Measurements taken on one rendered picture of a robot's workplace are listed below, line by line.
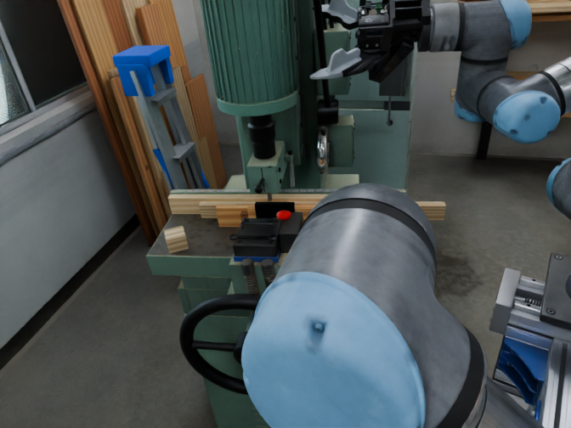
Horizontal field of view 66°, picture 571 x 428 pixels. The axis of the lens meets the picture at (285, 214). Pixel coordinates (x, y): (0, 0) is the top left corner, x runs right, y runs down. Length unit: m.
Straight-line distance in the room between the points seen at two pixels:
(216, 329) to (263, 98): 0.60
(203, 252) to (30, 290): 1.42
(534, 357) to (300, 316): 0.93
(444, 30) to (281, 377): 0.65
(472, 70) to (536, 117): 0.16
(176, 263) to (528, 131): 0.75
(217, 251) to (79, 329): 1.42
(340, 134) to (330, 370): 0.94
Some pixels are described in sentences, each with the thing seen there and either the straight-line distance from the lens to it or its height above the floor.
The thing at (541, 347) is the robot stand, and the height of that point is 0.68.
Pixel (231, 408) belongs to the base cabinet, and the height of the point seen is 0.32.
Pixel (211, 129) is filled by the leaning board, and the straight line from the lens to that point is 2.97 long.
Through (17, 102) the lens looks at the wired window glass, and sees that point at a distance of 2.33.
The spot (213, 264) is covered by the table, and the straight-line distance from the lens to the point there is 1.03.
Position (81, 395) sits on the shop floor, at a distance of 2.09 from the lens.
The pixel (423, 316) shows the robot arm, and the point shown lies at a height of 1.30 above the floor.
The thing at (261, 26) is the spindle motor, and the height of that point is 1.36.
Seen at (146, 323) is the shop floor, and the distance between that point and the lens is 2.24.
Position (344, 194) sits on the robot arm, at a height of 1.33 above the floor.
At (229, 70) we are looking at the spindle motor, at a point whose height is 1.29.
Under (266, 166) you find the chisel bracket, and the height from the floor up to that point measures 1.07.
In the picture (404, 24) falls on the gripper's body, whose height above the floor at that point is 1.36.
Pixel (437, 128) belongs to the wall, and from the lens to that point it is 3.41.
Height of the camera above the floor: 1.51
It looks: 33 degrees down
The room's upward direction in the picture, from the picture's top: 6 degrees counter-clockwise
